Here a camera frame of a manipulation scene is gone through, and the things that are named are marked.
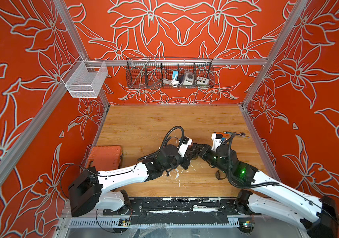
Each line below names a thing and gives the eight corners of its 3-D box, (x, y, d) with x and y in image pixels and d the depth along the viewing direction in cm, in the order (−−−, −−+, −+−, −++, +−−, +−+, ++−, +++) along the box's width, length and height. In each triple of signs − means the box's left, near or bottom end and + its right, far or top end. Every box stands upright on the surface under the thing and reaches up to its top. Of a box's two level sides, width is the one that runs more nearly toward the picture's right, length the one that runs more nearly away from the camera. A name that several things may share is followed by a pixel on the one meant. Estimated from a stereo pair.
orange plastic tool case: (89, 170, 88) (84, 167, 83) (96, 150, 97) (92, 145, 92) (119, 170, 88) (116, 166, 83) (124, 149, 97) (121, 145, 92)
